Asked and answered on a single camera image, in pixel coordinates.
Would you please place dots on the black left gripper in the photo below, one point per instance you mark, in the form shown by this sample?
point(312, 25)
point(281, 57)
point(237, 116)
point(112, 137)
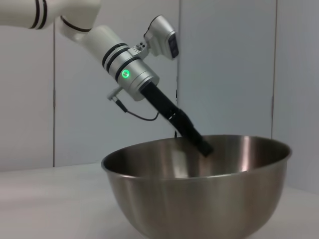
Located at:
point(159, 102)

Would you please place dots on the stainless steel mixing bowl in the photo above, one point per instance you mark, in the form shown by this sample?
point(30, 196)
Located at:
point(199, 199)

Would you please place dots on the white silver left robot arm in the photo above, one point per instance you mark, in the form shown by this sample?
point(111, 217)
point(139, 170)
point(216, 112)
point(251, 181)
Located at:
point(99, 37)

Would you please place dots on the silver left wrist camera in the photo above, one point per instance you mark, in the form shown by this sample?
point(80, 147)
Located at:
point(162, 35)

